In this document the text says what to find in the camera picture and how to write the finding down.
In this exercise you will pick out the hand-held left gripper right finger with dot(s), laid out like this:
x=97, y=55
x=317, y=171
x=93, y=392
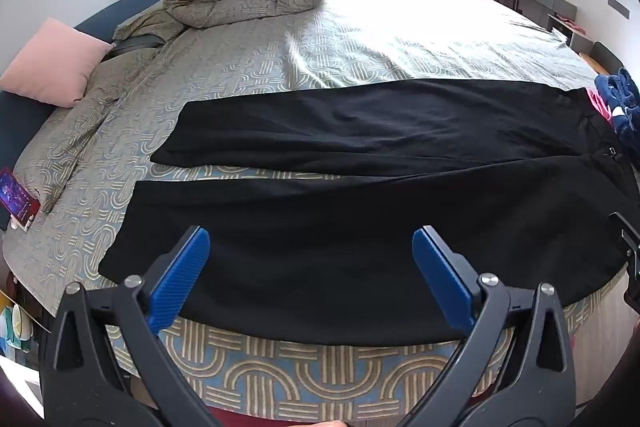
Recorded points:
x=442, y=279

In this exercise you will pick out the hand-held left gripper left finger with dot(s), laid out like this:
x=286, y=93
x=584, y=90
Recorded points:
x=182, y=277

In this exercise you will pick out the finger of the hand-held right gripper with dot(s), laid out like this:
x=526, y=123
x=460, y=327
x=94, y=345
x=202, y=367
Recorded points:
x=627, y=242

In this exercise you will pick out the black pants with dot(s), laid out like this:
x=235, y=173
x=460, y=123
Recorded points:
x=350, y=217

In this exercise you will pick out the pink cloth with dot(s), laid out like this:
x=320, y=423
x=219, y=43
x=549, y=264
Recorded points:
x=598, y=104

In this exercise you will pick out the blue plush garment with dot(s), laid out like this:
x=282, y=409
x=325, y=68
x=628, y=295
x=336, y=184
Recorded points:
x=622, y=99

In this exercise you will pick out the white phone stand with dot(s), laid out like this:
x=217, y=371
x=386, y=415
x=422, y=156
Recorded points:
x=22, y=223

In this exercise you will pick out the person's red clothing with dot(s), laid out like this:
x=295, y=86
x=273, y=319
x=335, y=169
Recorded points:
x=280, y=418

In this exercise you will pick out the smartphone with lit screen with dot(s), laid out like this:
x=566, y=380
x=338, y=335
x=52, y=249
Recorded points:
x=17, y=198

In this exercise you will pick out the dark chair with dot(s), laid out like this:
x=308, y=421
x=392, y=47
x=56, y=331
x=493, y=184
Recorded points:
x=606, y=57

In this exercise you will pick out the dark grey cushion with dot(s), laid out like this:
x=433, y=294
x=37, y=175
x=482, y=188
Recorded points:
x=135, y=44

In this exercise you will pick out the pink pillow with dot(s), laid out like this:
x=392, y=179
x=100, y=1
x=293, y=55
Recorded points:
x=52, y=62

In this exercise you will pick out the bed with patterned sheet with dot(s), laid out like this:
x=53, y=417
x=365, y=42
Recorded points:
x=350, y=42

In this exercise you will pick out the dark blue headboard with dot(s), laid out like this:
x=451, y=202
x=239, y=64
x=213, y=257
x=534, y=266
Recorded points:
x=125, y=4

